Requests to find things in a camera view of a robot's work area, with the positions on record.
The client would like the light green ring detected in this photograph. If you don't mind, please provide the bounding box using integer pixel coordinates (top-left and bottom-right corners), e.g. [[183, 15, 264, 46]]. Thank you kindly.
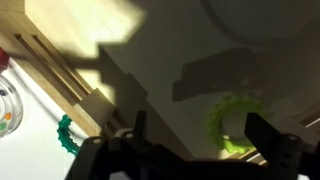
[[205, 95, 272, 155]]

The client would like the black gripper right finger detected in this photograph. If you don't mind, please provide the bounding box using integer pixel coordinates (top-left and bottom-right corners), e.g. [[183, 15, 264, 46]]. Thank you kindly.
[[244, 112, 282, 164]]

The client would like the clear ring with beads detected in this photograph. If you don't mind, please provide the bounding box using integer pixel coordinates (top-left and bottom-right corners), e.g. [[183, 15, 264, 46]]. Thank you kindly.
[[0, 73, 24, 139]]

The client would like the dark green ring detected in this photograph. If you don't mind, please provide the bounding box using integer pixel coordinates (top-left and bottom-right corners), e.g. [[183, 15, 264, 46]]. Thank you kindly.
[[56, 114, 81, 157]]

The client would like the wooden square tray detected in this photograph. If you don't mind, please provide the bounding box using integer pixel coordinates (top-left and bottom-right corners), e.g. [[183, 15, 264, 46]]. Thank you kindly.
[[1, 0, 320, 158]]

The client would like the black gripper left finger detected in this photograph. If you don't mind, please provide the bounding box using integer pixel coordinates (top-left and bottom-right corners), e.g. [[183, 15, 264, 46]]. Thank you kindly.
[[133, 111, 147, 137]]

